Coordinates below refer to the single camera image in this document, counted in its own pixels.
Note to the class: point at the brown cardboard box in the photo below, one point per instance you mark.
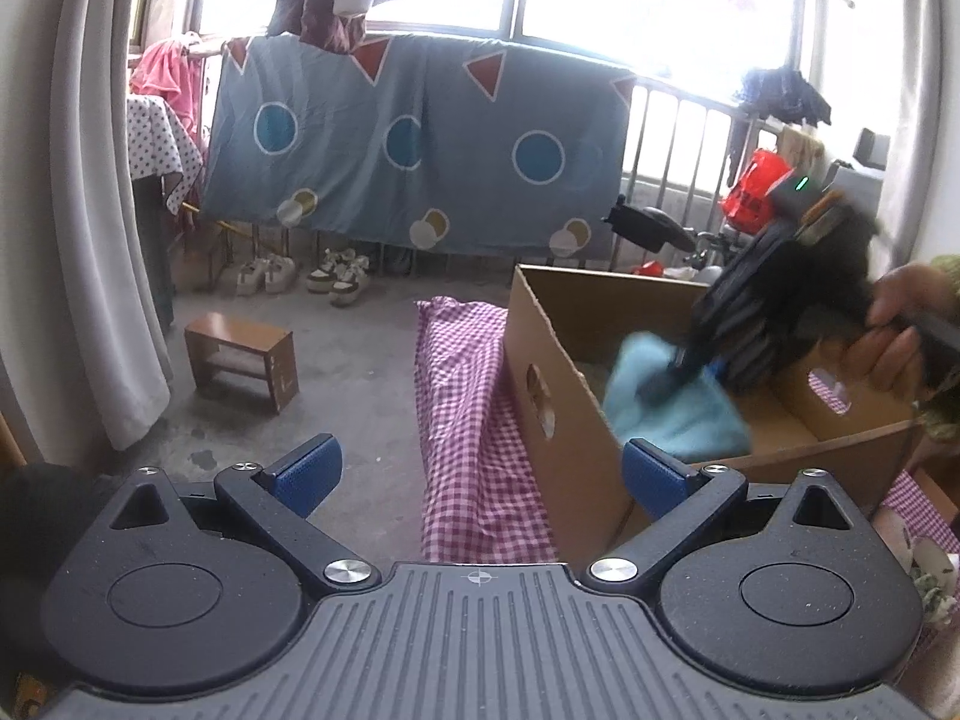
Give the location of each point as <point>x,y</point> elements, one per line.
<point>560,319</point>

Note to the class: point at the polka dot cloth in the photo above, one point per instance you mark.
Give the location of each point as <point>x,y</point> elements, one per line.
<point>159,146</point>

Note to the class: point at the pink hanging garment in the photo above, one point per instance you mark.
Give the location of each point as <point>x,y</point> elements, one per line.
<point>167,70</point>

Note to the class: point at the grey curtain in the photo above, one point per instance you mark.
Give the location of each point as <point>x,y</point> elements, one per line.
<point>112,312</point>

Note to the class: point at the pink checkered cloth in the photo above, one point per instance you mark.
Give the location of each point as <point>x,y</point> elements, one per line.
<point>481,504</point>

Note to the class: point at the white black sneaker pair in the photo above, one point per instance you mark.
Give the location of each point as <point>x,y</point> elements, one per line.
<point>341,276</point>

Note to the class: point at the dark clothes on railing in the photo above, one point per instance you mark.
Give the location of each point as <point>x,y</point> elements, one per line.
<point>784,94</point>

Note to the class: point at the red plastic bag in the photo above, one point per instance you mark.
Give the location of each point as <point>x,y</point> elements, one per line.
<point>746,208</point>

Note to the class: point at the wheelchair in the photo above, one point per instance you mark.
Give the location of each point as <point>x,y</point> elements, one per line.
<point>671,250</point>

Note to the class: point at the person's right hand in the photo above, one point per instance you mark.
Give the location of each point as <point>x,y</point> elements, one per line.
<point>888,357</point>

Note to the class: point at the small brown wooden stool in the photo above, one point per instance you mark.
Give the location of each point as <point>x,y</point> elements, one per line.
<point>221,344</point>

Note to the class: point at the light blue fluffy towel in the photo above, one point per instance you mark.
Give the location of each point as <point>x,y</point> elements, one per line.
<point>695,422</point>

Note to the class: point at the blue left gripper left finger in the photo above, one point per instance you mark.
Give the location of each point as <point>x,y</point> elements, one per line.
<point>307,475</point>

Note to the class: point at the white sneaker left pair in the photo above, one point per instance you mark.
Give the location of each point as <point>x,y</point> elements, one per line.
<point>272,275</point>

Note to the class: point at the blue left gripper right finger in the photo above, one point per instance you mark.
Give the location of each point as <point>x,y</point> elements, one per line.
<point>657,481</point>

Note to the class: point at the blue patterned hanging blanket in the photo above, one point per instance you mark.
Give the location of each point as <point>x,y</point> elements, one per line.
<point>442,144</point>

